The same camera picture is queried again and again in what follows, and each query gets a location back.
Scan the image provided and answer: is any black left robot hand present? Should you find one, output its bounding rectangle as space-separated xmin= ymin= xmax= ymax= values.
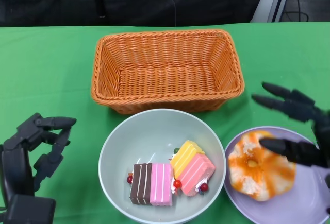
xmin=0 ymin=112 xmax=77 ymax=204

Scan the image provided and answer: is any white round plate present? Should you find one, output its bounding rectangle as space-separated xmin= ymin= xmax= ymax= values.
xmin=223 ymin=127 xmax=330 ymax=224

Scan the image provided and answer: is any brown pink layered cake slice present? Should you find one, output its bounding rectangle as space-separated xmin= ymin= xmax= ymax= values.
xmin=128 ymin=162 xmax=174 ymax=207

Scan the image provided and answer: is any thin black hanging cable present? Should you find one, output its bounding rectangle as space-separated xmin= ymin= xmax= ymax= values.
xmin=164 ymin=0 xmax=178 ymax=26

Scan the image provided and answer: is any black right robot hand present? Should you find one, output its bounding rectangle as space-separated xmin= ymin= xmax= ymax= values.
xmin=251 ymin=81 xmax=330 ymax=168

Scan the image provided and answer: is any orange white striped ring bread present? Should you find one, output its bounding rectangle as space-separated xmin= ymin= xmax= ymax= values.
xmin=228 ymin=130 xmax=296 ymax=202

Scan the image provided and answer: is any grey green bowl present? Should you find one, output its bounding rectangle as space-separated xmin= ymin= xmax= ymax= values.
xmin=98 ymin=108 xmax=227 ymax=224

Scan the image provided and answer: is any orange wicker basket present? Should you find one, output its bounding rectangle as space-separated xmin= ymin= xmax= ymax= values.
xmin=90 ymin=29 xmax=245 ymax=115

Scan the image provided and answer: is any black backdrop curtain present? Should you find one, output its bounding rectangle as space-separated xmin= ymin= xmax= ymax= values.
xmin=0 ymin=0 xmax=270 ymax=26

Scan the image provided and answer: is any yellow pink layered cake slice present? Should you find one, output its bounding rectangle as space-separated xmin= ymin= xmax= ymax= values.
xmin=170 ymin=140 xmax=217 ymax=197

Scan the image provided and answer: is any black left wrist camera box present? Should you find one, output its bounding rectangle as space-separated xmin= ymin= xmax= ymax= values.
xmin=5 ymin=194 xmax=56 ymax=224

